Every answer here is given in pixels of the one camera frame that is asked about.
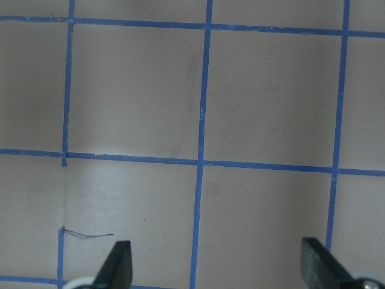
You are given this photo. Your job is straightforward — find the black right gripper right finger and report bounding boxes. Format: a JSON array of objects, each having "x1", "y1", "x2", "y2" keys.
[{"x1": 301, "y1": 237, "x2": 361, "y2": 289}]

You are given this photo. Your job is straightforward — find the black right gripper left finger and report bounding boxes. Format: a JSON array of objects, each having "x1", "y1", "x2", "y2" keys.
[{"x1": 91, "y1": 240, "x2": 133, "y2": 286}]

